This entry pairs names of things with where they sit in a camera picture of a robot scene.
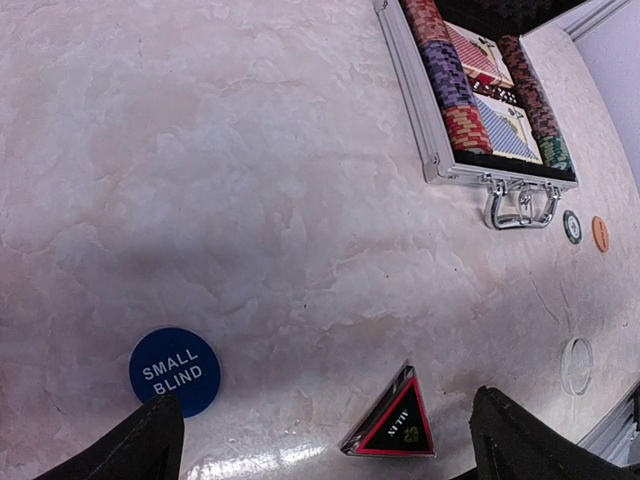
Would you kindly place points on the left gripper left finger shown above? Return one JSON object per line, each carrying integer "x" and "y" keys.
{"x": 148, "y": 444}

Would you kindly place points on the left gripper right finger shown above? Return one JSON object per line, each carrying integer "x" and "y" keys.
{"x": 510, "y": 443}

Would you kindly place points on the single green poker chip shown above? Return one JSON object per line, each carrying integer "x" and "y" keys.
{"x": 572, "y": 227}

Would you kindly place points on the green poker chip stack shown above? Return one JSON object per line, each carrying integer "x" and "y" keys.
{"x": 554, "y": 152}

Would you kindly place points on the blue playing card deck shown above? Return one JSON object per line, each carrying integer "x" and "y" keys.
{"x": 509, "y": 130}

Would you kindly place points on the aluminium poker case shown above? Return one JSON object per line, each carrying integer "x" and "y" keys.
{"x": 521, "y": 195}

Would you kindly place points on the red playing card deck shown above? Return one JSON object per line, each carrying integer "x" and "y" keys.
{"x": 480, "y": 57}

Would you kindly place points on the blue small blind button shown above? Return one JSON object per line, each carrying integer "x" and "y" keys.
{"x": 172, "y": 360}

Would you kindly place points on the clear round dealer puck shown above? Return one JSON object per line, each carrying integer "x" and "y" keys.
{"x": 576, "y": 366}

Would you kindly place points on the red triangular dealer button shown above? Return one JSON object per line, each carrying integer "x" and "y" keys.
{"x": 396, "y": 424}

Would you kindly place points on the orange big blind button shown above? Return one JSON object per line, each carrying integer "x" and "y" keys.
{"x": 600, "y": 234}

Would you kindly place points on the left chip row in case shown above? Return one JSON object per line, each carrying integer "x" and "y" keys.
{"x": 456, "y": 102}

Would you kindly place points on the chip row in case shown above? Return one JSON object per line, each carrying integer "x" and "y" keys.
{"x": 456, "y": 102}
{"x": 528, "y": 88}

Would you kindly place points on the red dice in case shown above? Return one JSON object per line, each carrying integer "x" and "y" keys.
{"x": 495, "y": 92}

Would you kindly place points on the right chip row in case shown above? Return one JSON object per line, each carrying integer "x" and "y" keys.
{"x": 528, "y": 88}

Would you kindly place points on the front aluminium frame rail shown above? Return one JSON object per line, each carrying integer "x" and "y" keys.
{"x": 616, "y": 437}

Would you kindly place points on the right rear aluminium post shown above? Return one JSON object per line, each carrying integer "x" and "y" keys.
{"x": 583, "y": 19}

